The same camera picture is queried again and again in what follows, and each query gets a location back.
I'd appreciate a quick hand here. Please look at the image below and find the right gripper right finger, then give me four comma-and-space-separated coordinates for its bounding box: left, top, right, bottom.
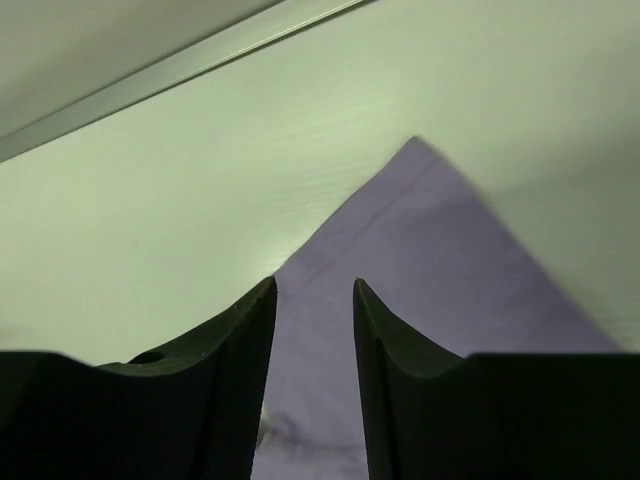
353, 280, 639, 479

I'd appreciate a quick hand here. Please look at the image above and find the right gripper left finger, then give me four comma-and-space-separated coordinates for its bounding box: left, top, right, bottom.
1, 277, 277, 479

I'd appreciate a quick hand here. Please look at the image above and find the purple t shirt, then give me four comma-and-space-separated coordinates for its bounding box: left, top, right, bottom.
252, 137, 616, 479

